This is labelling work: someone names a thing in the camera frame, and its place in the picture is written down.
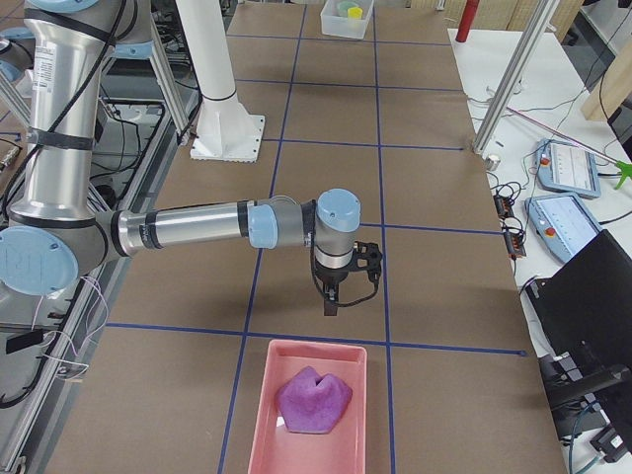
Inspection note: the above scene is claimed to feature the pink plastic tray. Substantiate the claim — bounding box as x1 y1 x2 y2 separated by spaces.
248 340 367 473

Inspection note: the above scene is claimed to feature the blue teach pendant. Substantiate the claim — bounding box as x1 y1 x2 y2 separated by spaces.
524 192 602 263
535 139 601 199

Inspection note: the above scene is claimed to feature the purple microfiber cloth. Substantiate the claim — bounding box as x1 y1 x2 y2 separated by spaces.
276 366 353 435

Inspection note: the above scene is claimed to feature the aluminium frame post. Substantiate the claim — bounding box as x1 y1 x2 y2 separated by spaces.
472 0 559 155

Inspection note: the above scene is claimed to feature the translucent white plastic box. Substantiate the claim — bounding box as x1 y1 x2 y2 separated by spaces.
320 0 374 40

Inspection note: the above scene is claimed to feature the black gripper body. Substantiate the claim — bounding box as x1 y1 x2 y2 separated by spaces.
313 241 382 296

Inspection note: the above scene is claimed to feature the yellow plastic cup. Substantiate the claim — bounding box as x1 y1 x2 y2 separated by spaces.
347 6 363 20

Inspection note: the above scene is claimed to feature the red cylinder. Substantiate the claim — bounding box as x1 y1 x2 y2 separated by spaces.
455 0 480 42

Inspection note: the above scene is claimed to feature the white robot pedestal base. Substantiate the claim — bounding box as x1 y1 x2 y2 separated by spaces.
176 0 265 163

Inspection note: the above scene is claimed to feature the blue teach pendant far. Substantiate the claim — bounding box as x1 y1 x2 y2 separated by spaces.
535 139 601 199

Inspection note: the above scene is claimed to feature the blue teach pendant near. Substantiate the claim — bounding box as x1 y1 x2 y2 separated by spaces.
524 192 602 263

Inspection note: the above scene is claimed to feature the black laptop computer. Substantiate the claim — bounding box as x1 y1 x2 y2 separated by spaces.
525 230 631 385

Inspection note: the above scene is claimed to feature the mint green plastic bowl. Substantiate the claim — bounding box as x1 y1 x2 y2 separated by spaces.
337 1 356 18

